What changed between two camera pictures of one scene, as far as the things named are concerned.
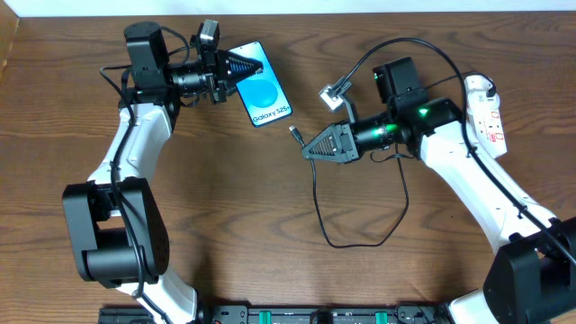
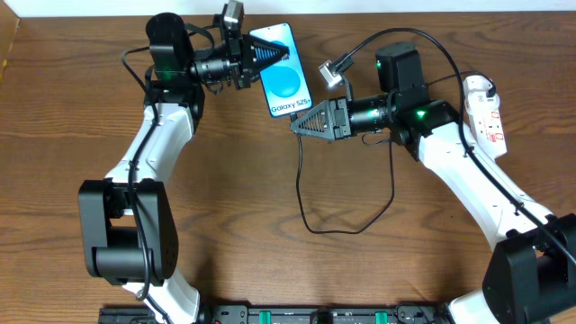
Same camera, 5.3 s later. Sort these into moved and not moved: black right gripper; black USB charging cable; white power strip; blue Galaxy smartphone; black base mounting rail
Moved: black right gripper; black USB charging cable; blue Galaxy smartphone
Not moved: black base mounting rail; white power strip
